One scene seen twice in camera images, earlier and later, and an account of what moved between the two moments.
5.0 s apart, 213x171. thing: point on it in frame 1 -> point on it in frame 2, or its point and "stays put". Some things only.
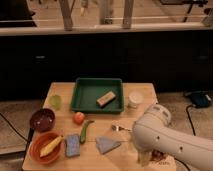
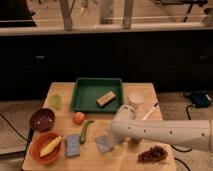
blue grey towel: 106,144 stays put
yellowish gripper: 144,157 -> 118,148
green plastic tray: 98,96 stays put
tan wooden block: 106,98 stays put
